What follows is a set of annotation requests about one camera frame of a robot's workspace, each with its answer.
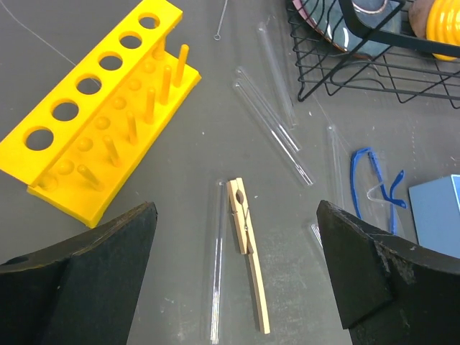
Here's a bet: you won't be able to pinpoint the blue safety goggles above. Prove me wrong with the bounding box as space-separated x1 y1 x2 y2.
350 147 408 235

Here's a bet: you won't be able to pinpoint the wooden test tube holder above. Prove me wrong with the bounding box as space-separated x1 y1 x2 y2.
226 178 271 334

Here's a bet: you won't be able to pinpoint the black wire basket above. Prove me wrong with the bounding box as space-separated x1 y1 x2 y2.
285 1 459 109

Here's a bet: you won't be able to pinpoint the glass test tube beside clamp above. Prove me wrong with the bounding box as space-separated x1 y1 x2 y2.
209 180 228 344

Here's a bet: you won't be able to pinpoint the yellow ribbed bowl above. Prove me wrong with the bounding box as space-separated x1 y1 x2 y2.
408 0 459 47

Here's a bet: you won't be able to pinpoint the yellow test tube rack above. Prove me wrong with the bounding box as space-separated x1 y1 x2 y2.
1 1 201 228

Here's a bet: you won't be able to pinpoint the light blue left bin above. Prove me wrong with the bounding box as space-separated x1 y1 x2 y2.
409 175 460 258

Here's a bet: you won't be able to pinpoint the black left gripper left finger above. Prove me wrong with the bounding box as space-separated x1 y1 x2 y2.
1 202 157 344

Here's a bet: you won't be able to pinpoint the wire test tube brush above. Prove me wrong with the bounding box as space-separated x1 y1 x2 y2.
213 0 229 42

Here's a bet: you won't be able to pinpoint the glass test tube near goggles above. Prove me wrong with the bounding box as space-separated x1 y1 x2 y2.
326 124 345 208

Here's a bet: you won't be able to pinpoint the glass test tube near basket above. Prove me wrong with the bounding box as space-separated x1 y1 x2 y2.
257 22 298 129

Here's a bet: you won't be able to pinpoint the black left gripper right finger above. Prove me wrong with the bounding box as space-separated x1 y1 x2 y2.
316 200 459 344

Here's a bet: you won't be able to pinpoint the short glass test tube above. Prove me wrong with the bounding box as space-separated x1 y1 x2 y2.
310 224 323 249

